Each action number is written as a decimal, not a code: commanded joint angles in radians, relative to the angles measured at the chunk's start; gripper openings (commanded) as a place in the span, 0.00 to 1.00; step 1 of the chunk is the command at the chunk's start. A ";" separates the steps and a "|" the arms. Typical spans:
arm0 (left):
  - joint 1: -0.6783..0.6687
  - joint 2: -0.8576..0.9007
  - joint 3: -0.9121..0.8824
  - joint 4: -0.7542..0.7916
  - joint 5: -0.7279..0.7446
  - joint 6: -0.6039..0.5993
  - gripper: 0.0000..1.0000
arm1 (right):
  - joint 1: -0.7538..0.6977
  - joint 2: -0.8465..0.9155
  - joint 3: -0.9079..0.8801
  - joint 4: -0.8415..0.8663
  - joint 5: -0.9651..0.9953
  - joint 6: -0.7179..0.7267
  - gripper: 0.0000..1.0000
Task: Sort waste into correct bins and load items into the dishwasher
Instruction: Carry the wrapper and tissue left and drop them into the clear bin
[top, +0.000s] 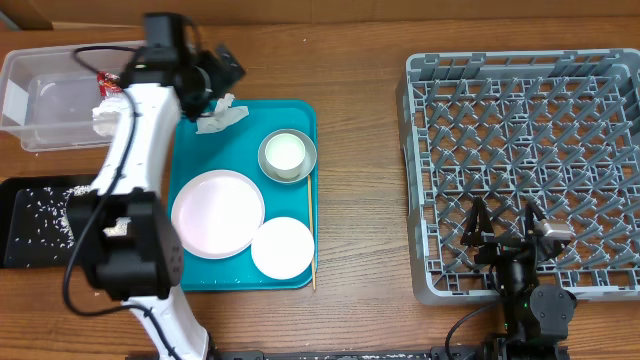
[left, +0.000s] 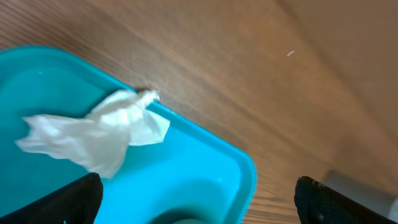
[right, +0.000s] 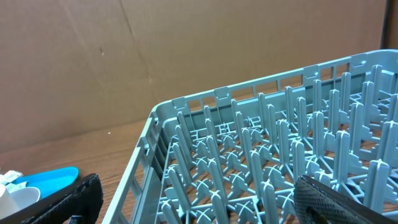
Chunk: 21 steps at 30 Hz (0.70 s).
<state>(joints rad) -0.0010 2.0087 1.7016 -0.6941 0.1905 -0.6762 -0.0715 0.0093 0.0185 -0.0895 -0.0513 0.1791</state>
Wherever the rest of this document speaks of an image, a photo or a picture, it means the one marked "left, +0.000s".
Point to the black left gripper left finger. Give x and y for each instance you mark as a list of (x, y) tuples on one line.
[(75, 203)]

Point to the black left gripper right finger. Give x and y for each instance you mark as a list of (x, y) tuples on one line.
[(319, 204)]

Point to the white napkin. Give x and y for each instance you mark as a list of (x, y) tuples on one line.
[(99, 141)]

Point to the grey dish rack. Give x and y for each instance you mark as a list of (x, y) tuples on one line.
[(375, 199)]

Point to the grey bowl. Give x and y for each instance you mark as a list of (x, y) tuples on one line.
[(183, 215)]

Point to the teal serving tray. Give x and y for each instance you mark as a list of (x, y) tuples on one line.
[(191, 168)]

